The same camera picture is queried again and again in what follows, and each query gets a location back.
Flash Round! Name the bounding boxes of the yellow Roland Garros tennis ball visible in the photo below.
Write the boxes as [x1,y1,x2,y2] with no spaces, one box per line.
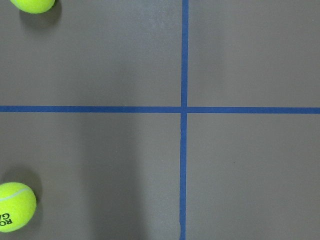
[0,182,37,233]

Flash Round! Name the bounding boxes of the brown paper table mat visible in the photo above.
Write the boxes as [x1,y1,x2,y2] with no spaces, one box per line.
[0,0,320,240]

